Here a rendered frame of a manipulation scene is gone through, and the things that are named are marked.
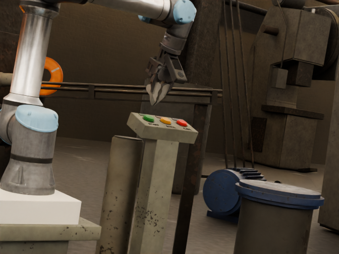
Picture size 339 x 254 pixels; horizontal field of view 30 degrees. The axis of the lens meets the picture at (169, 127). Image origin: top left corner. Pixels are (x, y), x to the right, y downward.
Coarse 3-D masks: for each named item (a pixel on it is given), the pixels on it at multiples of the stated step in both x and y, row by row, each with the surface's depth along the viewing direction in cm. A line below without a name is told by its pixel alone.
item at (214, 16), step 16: (192, 0) 671; (208, 0) 645; (208, 16) 648; (192, 32) 670; (208, 32) 650; (192, 48) 667; (208, 48) 653; (192, 64) 664; (208, 64) 655; (192, 80) 644; (208, 80) 657
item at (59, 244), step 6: (66, 240) 172; (0, 246) 161; (6, 246) 162; (12, 246) 163; (18, 246) 164; (24, 246) 165; (30, 246) 166; (36, 246) 167; (42, 246) 168; (48, 246) 169; (54, 246) 170; (60, 246) 171; (66, 246) 172; (0, 252) 161; (6, 252) 162; (12, 252) 163; (18, 252) 164; (24, 252) 165; (30, 252) 166; (36, 252) 167; (42, 252) 168; (48, 252) 169; (54, 252) 170; (60, 252) 172; (66, 252) 173
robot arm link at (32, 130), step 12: (24, 108) 170; (36, 108) 174; (12, 120) 174; (24, 120) 168; (36, 120) 168; (48, 120) 169; (12, 132) 172; (24, 132) 168; (36, 132) 168; (48, 132) 170; (12, 144) 171; (24, 144) 168; (36, 144) 168; (48, 144) 170; (36, 156) 169; (48, 156) 171
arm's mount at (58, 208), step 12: (0, 192) 165; (60, 192) 178; (0, 204) 155; (12, 204) 157; (24, 204) 159; (36, 204) 161; (48, 204) 163; (60, 204) 165; (72, 204) 167; (0, 216) 155; (12, 216) 157; (24, 216) 159; (36, 216) 161; (48, 216) 163; (60, 216) 166; (72, 216) 168
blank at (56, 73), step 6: (48, 60) 250; (54, 60) 250; (48, 66) 250; (54, 66) 250; (54, 72) 250; (60, 72) 250; (54, 78) 250; (60, 78) 251; (42, 84) 250; (42, 90) 250; (48, 90) 250; (54, 90) 250
